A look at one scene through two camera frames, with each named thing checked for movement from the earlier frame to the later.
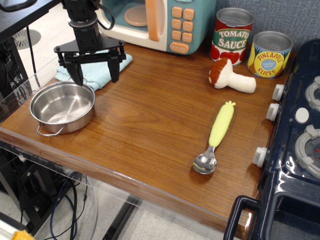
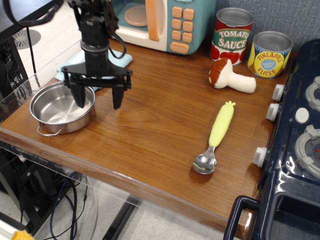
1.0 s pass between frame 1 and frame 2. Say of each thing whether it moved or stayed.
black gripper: moved
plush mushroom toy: stayed
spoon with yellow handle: stayed
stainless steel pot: stayed
